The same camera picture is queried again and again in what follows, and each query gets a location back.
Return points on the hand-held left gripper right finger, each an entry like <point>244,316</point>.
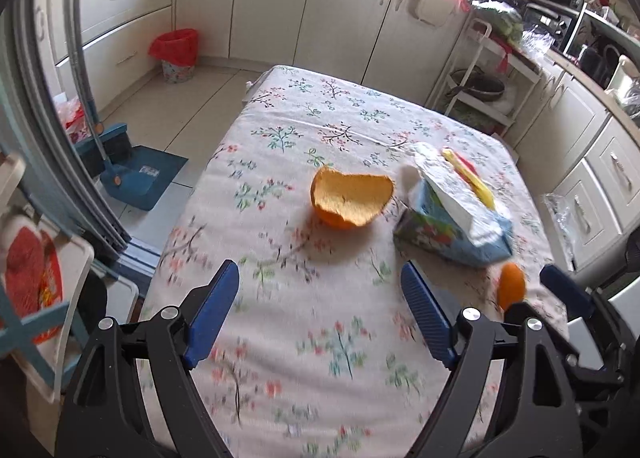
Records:
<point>430,318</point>

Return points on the black pot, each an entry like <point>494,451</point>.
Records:
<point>592,60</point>

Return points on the red plastic bag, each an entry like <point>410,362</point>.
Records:
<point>70,117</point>

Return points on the white kettle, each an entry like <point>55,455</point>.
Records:
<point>625,75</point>

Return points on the white panelled base cabinet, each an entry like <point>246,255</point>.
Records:
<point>590,137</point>

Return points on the white kitchen trolley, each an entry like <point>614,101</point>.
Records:
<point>500,110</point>

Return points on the red patterned slipper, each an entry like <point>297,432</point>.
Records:
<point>25,263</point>

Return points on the floral tablecloth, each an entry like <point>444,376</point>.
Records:
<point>300,137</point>

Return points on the yellow snack packet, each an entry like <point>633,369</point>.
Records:
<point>477,185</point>

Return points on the crinkled plastic bag on drawer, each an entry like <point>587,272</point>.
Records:
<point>560,218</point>

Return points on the red-lined trash bin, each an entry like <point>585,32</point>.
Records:
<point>175,45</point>

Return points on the white drawer base cabinet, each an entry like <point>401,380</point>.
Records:
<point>115,22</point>

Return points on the bag of green vegetables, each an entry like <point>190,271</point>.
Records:
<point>500,20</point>

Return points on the white chair with red item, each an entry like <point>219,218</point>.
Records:
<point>25,328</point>

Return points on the white door base cabinet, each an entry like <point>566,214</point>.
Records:
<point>300,2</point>

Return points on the blue tissue pack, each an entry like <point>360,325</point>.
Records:
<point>440,233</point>

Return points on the black toaster oven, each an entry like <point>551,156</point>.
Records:
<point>547,20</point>

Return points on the red hanging tassel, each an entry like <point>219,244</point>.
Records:
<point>502,62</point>

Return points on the white counter shelf rack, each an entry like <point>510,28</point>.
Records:
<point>580,22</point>

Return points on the small orange peel piece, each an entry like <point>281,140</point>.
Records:
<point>511,285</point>

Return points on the cup-shaped orange peel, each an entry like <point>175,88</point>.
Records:
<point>350,198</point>

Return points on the white hanging bag red trim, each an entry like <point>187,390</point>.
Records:
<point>435,7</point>

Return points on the clear plastic bag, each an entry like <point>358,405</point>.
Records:
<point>537,40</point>

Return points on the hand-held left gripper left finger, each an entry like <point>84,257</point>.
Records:
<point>210,313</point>

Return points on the dark wok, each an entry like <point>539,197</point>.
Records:
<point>480,85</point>

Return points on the grey sliding door frame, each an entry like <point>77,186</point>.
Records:
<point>60,177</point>

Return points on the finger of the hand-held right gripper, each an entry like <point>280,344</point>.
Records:
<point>565,288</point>
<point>517,309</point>

